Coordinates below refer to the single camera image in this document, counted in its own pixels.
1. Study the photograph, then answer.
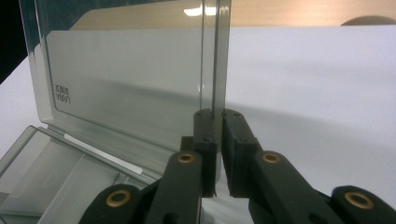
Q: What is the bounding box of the dark round table grommet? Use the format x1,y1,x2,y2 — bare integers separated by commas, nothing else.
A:
340,15,396,27

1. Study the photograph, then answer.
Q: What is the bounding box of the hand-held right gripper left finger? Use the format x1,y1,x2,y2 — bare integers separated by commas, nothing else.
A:
144,108,219,224

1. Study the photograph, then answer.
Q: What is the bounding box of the clear grey plastic organizer box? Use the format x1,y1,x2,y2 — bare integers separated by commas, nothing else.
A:
0,0,232,224

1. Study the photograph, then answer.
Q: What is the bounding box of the white table mat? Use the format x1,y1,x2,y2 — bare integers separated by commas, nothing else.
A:
0,26,396,224

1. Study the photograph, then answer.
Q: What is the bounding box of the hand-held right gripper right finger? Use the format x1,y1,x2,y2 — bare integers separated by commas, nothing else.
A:
221,108,345,224

